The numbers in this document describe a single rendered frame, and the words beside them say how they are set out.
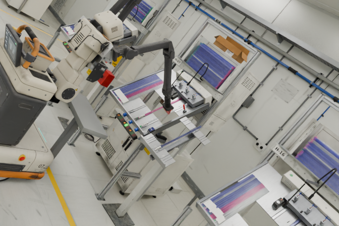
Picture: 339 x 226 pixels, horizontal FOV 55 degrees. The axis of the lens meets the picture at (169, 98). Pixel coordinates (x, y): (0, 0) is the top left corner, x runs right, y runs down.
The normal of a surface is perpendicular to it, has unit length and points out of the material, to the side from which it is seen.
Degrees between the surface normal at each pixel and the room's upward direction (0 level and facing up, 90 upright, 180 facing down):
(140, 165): 90
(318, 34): 90
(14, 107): 90
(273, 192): 44
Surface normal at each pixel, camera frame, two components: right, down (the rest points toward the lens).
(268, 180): 0.04, -0.75
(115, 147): -0.57, -0.29
